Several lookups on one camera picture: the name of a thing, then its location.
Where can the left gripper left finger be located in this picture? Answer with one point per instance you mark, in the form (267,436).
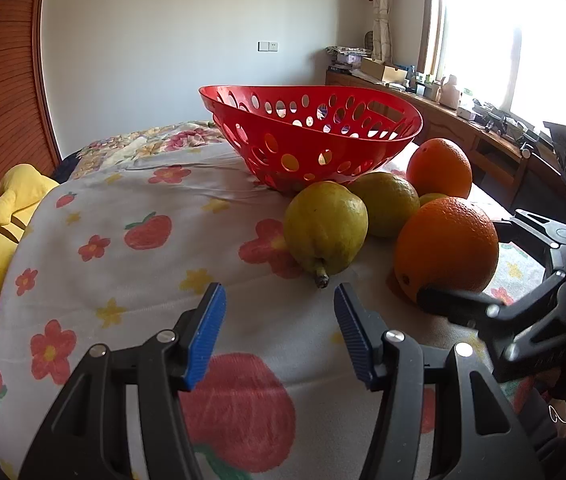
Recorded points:
(84,435)

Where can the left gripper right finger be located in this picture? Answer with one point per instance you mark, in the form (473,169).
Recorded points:
(477,434)

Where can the wooden sideboard cabinet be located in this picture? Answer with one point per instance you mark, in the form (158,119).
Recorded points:
(499,167)

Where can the cardboard box on cabinet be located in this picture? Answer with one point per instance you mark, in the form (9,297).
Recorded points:
(382,72)

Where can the red perforated plastic basket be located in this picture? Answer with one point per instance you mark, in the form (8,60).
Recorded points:
(292,136)

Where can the yellow plush toy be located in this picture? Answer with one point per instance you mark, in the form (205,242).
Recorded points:
(22,189)

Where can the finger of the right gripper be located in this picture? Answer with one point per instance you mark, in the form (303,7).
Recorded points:
(540,237)
(496,323)

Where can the green apple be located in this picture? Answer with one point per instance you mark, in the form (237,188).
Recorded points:
(430,197)

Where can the floral bed quilt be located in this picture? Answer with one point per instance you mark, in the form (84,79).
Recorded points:
(105,153)

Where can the yellow-green lemon fruit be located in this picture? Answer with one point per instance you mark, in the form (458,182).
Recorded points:
(391,201)

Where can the white wall switch plate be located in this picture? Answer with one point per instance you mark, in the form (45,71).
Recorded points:
(267,46)

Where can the floral white blanket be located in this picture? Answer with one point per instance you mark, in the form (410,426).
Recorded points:
(116,256)

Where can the yellow-green pear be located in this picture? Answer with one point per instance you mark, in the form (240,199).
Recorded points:
(324,228)

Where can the large orange with stem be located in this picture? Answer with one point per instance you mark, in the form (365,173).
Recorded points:
(448,243)

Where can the patterned curtain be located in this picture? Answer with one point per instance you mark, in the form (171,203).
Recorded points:
(383,47)

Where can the stack of papers on cabinet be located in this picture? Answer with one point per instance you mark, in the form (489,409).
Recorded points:
(346,58)

